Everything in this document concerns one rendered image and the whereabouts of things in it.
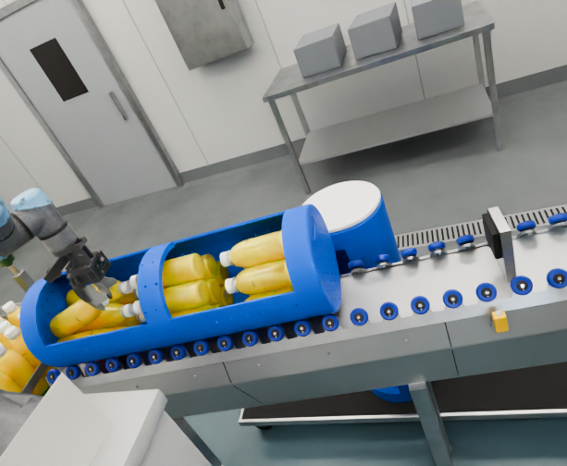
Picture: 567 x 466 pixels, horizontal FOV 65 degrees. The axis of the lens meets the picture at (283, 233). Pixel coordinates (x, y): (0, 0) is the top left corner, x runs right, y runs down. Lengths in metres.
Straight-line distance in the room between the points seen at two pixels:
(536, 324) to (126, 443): 0.91
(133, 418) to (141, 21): 4.04
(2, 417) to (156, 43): 4.05
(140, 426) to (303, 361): 0.48
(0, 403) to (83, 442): 0.16
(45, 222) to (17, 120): 4.77
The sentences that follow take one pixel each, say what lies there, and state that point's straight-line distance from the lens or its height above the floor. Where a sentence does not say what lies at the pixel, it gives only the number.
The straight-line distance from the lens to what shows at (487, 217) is 1.16.
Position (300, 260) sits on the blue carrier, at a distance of 1.01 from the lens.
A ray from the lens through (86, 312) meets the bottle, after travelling 1.35.
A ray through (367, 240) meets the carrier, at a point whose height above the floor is 0.96.
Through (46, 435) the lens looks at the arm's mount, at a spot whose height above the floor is 1.26.
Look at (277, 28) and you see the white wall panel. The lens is 4.24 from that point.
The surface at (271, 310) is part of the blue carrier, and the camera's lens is 1.08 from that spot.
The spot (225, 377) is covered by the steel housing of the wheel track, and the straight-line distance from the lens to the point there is 1.33.
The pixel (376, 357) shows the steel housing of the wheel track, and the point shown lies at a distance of 1.20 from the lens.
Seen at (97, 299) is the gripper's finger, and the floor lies 1.20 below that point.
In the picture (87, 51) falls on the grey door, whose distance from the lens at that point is 4.98.
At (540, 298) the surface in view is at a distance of 1.17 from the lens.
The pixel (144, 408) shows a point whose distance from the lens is 0.97.
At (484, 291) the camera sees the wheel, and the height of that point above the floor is 0.97.
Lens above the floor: 1.76
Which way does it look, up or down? 31 degrees down
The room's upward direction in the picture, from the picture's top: 25 degrees counter-clockwise
